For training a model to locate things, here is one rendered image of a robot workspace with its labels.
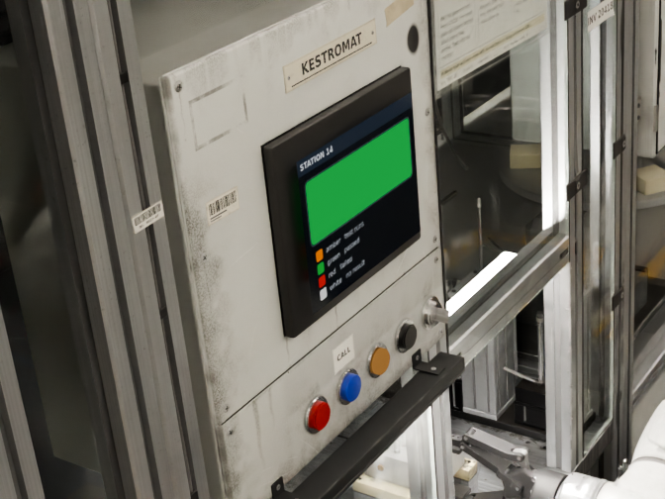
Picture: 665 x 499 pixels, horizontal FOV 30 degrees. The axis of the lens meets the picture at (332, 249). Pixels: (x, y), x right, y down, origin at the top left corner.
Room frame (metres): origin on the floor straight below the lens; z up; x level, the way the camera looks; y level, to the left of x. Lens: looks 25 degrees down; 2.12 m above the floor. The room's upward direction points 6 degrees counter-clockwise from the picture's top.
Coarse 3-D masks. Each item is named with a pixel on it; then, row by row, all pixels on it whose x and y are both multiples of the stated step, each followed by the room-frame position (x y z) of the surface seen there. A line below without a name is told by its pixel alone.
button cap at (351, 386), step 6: (348, 378) 1.13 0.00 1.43; (354, 378) 1.14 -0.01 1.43; (348, 384) 1.13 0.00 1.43; (354, 384) 1.14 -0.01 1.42; (360, 384) 1.14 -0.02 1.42; (342, 390) 1.13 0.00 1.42; (348, 390) 1.13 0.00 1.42; (354, 390) 1.13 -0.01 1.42; (342, 396) 1.13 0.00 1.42; (348, 396) 1.12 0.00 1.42; (354, 396) 1.13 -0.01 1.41
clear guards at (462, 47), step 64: (448, 0) 1.37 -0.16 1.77; (512, 0) 1.50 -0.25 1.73; (448, 64) 1.37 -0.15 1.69; (512, 64) 1.50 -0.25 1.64; (448, 128) 1.36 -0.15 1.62; (512, 128) 1.49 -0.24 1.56; (448, 192) 1.35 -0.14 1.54; (512, 192) 1.49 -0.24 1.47; (448, 256) 1.35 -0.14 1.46; (512, 256) 1.48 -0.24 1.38; (448, 320) 1.34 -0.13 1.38
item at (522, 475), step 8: (512, 472) 1.48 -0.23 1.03; (520, 472) 1.47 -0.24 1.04; (528, 472) 1.47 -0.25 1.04; (536, 472) 1.47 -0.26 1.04; (544, 472) 1.47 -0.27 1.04; (552, 472) 1.47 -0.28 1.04; (520, 480) 1.47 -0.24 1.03; (528, 480) 1.47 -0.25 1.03; (536, 480) 1.45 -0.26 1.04; (544, 480) 1.45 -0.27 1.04; (552, 480) 1.45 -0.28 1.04; (560, 480) 1.44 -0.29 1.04; (504, 488) 1.49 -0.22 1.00; (528, 488) 1.47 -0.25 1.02; (536, 488) 1.44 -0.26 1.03; (544, 488) 1.44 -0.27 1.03; (552, 488) 1.43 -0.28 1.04; (512, 496) 1.48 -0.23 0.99; (520, 496) 1.47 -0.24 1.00; (528, 496) 1.47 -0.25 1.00; (536, 496) 1.44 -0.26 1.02; (544, 496) 1.43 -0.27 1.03; (552, 496) 1.43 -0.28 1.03
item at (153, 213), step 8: (160, 200) 0.96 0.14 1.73; (152, 208) 0.96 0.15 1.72; (160, 208) 0.96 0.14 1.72; (136, 216) 0.94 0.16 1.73; (144, 216) 0.95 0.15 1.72; (152, 216) 0.95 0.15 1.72; (160, 216) 0.96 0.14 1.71; (136, 224) 0.94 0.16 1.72; (144, 224) 0.95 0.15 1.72; (136, 232) 0.94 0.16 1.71
